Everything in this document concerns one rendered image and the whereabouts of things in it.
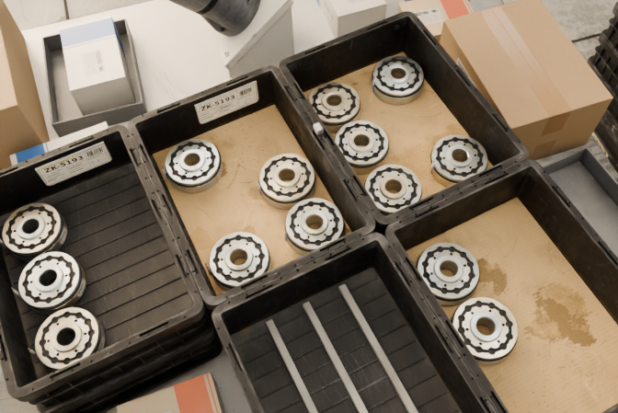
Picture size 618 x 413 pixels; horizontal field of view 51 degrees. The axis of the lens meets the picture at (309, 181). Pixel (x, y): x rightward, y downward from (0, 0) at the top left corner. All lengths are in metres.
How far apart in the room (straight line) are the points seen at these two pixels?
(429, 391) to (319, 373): 0.17
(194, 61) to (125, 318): 0.69
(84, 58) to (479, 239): 0.93
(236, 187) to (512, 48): 0.63
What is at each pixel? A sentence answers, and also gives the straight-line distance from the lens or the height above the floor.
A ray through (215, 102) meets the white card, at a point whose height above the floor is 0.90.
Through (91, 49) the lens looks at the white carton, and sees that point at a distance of 1.56.
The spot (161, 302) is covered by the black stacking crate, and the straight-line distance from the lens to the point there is 1.15.
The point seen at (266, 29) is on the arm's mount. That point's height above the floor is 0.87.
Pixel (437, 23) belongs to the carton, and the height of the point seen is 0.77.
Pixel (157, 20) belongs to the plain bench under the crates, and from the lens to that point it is 1.71.
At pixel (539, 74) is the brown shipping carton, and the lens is 1.39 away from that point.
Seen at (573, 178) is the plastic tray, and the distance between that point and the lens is 1.45.
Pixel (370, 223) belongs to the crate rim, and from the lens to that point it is 1.06.
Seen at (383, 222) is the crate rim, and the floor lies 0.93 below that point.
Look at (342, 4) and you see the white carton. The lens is 1.57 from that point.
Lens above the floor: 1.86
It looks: 58 degrees down
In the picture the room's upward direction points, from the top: 3 degrees counter-clockwise
